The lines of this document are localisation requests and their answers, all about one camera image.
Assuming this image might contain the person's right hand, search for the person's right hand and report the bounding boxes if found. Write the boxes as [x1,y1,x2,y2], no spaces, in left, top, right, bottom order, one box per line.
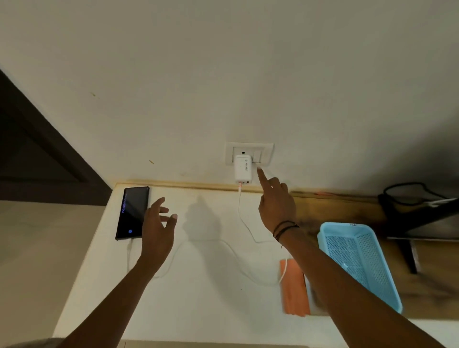
[257,167,299,241]

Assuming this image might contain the black cable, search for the black cable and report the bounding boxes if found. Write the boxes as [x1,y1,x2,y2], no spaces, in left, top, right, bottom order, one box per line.
[382,182,449,207]

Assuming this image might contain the person's left hand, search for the person's left hand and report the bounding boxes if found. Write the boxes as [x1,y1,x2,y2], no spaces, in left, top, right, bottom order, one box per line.
[141,197,178,260]

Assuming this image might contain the orange notebook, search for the orange notebook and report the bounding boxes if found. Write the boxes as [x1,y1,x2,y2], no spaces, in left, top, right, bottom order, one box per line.
[279,258,311,317]

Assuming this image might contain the person's right forearm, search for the person's right forearm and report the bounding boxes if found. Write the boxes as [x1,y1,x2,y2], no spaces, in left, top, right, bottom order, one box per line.
[277,227,447,348]

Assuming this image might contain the black wrist band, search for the black wrist band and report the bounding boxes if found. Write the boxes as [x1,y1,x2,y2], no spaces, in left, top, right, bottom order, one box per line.
[273,220,300,242]

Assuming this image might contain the white charging cable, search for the white charging cable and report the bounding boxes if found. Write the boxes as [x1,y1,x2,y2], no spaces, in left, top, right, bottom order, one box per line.
[126,182,288,287]

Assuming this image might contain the black smartphone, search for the black smartphone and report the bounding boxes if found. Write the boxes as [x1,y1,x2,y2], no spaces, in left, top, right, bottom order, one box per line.
[115,186,150,241]

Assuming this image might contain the black stand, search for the black stand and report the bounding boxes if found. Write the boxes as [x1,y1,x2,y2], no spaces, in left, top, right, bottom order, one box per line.
[377,194,459,275]

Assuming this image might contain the person's left forearm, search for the person's left forearm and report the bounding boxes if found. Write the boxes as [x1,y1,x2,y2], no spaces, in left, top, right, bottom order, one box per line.
[57,251,173,348]

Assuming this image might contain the white wall socket plate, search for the white wall socket plate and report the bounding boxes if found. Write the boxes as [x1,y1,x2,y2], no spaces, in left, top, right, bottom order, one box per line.
[225,142,275,166]

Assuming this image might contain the dark wooden door frame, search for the dark wooden door frame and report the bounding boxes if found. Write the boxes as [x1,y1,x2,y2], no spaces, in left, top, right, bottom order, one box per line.
[0,68,113,207]

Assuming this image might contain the blue plastic basket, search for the blue plastic basket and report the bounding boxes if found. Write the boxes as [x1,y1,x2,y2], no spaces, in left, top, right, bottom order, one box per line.
[317,222,404,315]

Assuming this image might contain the wooden edge strip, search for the wooden edge strip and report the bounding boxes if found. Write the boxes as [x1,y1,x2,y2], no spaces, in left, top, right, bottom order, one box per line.
[114,180,381,203]

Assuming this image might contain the white charger adapter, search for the white charger adapter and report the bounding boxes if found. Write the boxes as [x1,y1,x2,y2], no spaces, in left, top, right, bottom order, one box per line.
[234,154,254,188]

